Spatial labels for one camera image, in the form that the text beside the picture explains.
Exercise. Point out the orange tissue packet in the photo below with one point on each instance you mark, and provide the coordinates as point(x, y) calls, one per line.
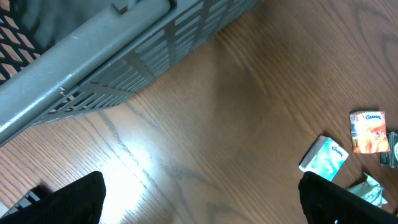
point(368, 132)

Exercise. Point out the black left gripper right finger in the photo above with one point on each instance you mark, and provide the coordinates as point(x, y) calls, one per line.
point(324, 202)

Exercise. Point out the dark grey plastic basket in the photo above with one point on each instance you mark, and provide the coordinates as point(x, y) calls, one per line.
point(65, 58)

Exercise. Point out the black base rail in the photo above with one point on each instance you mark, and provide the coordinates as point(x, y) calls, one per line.
point(31, 197)

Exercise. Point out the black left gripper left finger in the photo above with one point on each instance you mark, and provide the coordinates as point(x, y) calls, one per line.
point(80, 202)

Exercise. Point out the dark green round-logo packet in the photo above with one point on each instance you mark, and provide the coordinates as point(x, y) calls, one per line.
point(389, 159)

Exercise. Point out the teal wipes packet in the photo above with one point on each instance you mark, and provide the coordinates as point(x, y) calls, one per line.
point(370, 190)

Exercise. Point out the teal Kleenex tissue packet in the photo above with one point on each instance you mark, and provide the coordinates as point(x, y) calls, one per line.
point(324, 158)

